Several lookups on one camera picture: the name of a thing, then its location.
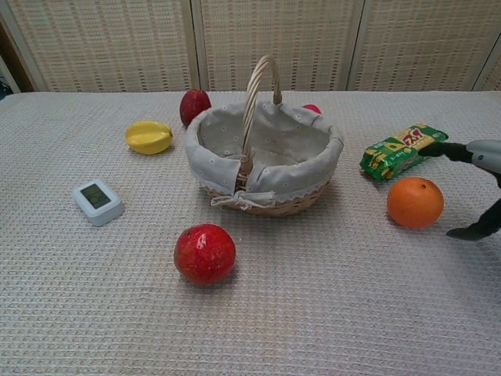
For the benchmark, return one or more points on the right robot hand grey black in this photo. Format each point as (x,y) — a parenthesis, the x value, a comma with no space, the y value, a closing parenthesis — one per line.
(483,154)

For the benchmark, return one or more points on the orange fruit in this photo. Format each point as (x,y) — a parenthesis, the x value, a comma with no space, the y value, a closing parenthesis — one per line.
(415,203)

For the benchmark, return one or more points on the wicker basket with cloth liner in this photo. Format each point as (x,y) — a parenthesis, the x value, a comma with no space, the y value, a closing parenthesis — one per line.
(274,172)

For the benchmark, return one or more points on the green snack packet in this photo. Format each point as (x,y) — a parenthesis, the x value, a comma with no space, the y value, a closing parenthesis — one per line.
(391,156)

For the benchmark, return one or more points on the pink red peach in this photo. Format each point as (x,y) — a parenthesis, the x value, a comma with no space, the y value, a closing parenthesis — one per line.
(312,109)

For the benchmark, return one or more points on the beige woven tablecloth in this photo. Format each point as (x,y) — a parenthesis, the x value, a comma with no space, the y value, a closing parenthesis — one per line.
(352,297)

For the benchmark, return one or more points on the dark red apple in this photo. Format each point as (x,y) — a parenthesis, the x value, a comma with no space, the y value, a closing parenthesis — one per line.
(193,105)

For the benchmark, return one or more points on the red apple front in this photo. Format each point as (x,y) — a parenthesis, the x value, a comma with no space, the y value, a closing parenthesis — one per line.
(204,254)

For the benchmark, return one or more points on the yellow star fruit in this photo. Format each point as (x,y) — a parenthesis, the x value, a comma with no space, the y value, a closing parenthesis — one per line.
(148,137)

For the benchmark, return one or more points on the woven reed folding screen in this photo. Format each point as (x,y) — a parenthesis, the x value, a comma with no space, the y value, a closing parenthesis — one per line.
(117,43)

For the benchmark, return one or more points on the white digital timer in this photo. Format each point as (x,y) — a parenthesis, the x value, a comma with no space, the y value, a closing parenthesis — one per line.
(98,201)

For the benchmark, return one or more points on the brown wooden frame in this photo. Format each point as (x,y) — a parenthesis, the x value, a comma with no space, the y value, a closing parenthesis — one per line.
(13,58)

